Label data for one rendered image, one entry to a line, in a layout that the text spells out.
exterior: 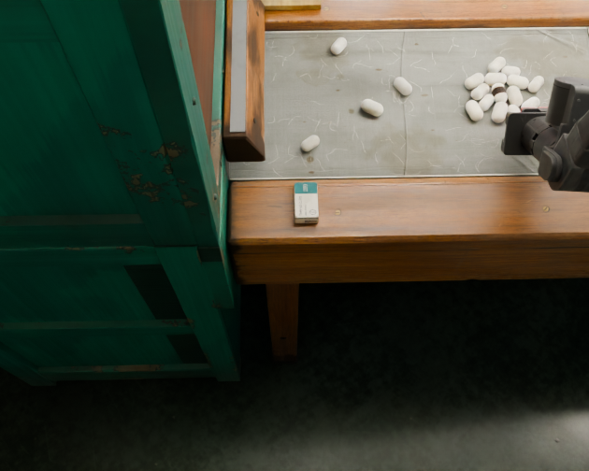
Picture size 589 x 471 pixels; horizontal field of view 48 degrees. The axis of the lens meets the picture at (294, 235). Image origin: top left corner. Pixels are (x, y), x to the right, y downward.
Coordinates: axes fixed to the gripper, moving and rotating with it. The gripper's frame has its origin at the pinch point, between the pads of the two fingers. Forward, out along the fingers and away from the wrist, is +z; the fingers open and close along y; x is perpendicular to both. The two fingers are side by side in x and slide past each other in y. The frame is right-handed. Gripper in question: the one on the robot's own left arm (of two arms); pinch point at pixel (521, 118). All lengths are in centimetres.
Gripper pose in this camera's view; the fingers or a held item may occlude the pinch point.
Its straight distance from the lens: 114.4
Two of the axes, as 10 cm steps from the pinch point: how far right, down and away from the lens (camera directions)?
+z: 0.0, -4.3, 9.0
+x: 0.0, 9.0, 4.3
